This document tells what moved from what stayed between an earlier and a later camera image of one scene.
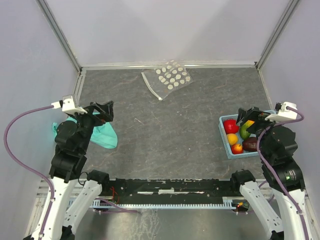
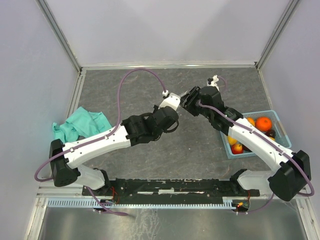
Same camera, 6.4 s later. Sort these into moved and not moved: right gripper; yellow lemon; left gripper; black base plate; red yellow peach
Moved: left gripper; right gripper
Not moved: yellow lemon; red yellow peach; black base plate
